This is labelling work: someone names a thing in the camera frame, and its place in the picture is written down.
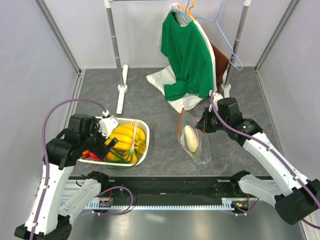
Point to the blue white cable duct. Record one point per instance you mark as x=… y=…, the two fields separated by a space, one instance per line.
x=97 y=204

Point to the green toy scallion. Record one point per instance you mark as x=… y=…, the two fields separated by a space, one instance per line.
x=128 y=158

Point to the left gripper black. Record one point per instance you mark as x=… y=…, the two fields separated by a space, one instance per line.
x=100 y=150

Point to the green T-shirt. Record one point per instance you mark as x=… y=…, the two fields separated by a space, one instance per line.
x=189 y=58

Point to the orange hanger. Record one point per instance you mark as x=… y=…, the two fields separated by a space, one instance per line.
x=188 y=8

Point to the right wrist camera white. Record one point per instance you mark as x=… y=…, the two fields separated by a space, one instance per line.
x=215 y=98

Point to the clear zip top bag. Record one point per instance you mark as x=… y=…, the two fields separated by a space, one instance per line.
x=203 y=154

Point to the white plastic food basket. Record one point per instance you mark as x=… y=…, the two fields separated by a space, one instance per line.
x=123 y=121

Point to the clothes rack left pole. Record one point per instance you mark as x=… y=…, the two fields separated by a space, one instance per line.
x=121 y=69

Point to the clothes rack right pole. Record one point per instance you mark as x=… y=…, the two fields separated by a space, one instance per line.
x=226 y=86

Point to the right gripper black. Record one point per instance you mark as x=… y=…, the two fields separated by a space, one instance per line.
x=203 y=124

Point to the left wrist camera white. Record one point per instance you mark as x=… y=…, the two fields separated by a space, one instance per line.
x=107 y=123

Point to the white cloth garment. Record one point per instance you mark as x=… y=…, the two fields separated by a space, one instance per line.
x=166 y=76

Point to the yellow toy banana bunch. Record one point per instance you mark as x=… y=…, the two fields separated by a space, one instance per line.
x=130 y=137

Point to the red toy apple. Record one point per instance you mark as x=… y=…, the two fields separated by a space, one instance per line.
x=93 y=156

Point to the brown cloth garment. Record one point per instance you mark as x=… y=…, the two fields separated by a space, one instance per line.
x=221 y=64

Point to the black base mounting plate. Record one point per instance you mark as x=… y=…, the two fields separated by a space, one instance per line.
x=172 y=190

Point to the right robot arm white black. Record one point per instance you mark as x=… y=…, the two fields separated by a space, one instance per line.
x=293 y=195

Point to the white toy radish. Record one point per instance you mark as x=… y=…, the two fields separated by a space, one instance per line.
x=191 y=138

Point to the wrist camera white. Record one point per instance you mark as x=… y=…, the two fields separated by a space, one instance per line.
x=215 y=98
x=107 y=123

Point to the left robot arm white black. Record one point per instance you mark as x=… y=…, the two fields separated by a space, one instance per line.
x=49 y=220

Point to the clothes rack pole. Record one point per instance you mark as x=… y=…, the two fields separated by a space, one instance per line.
x=121 y=69
x=226 y=86

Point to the blue wire hanger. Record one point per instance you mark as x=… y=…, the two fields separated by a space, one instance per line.
x=225 y=37

